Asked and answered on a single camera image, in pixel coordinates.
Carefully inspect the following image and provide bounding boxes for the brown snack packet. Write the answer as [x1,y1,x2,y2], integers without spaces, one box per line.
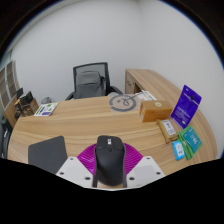
[156,118,179,144]

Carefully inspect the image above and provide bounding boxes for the green packet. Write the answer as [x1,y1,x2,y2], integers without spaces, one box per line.
[177,125,203,160]

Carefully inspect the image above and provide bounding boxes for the dark grey mouse pad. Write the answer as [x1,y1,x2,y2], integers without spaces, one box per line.
[27,135,69,175]

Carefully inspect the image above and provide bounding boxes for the brown wooden box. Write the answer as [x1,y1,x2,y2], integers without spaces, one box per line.
[139,100,173,123]

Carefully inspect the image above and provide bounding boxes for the purple standing pouch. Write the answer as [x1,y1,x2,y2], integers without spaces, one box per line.
[170,84,203,130]

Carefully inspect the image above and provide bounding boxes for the black mesh office chair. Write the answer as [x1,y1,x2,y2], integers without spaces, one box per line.
[64,61,124,101]

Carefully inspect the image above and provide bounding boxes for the round grey disc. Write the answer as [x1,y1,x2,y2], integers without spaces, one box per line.
[108,93,138,113]

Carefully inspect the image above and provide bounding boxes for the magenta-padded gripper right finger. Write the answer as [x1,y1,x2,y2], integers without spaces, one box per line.
[123,143,167,188]

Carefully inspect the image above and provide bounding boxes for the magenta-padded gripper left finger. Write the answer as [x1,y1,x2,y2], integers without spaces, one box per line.
[55,143,99,188]

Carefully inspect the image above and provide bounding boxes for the white paper sheet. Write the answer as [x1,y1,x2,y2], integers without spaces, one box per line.
[138,89,157,102]

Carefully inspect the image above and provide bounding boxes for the brown cardboard box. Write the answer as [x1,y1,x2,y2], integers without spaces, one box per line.
[21,99,40,117]

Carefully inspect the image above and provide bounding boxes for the white green purple leaflet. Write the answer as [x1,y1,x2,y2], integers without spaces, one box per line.
[33,102,60,117]

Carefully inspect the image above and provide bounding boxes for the wooden side desk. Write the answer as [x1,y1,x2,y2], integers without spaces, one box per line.
[124,68,183,101]

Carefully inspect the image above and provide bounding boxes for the black box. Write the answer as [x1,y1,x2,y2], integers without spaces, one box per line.
[19,90,34,106]

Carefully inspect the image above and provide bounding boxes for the black computer mouse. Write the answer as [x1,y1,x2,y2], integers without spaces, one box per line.
[92,134,128,188]

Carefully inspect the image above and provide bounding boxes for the small blue packet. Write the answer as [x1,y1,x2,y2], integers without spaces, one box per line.
[171,140,186,161]

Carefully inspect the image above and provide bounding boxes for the wooden shelf unit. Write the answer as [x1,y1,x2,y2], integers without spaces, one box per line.
[0,59,21,113]

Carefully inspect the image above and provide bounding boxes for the grey backpack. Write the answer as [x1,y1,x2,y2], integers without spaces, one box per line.
[73,70,107,99]

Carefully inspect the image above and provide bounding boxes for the black padded office chair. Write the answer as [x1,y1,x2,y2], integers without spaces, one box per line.
[0,119,13,159]

